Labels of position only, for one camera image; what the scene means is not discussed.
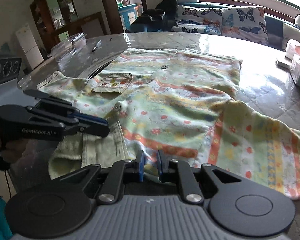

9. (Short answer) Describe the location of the floral children's jacket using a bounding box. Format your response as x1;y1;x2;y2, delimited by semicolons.
37;48;300;199

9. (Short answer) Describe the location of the black clothes pile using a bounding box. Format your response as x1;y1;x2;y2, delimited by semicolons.
126;0;178;33

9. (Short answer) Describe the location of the left hand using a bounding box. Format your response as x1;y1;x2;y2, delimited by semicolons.
0;139;29;171

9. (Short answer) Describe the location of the clear plastic clamshell box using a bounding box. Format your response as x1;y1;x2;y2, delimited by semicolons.
51;33;87;62

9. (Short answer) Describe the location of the white refrigerator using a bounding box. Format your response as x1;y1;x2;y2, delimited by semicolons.
15;23;44;71

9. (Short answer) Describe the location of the black round induction cooktop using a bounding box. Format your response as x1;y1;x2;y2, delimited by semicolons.
87;61;111;79

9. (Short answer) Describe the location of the black marker pen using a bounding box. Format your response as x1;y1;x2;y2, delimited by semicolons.
91;40;102;53

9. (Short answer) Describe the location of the dark wooden side table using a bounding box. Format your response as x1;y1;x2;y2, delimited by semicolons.
69;12;107;38

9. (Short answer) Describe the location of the dark wooden display cabinet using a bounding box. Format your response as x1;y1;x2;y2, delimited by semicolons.
30;0;78;52

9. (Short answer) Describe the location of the blue white cabinet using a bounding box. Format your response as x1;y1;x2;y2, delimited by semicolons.
118;3;138;32

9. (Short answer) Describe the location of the quilted grey star tablecloth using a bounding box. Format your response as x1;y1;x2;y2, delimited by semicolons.
5;31;300;240

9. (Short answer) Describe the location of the butterfly pillow lower left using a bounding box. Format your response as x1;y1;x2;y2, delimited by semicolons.
171;23;221;36

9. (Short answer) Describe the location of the flat book under tissues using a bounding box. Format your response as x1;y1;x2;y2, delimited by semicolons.
276;56;292;70

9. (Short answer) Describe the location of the butterfly pillow upper left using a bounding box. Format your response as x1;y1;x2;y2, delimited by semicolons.
175;5;223;27

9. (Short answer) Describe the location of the large butterfly pillow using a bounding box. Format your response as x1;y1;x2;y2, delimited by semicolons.
221;6;268;45

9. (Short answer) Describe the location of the pink tissue pack far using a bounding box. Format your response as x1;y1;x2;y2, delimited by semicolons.
285;39;300;60

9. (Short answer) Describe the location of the grey cushion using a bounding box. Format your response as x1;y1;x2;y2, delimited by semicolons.
282;23;300;51

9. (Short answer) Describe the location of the blue sofa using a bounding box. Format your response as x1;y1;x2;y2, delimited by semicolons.
128;0;300;53

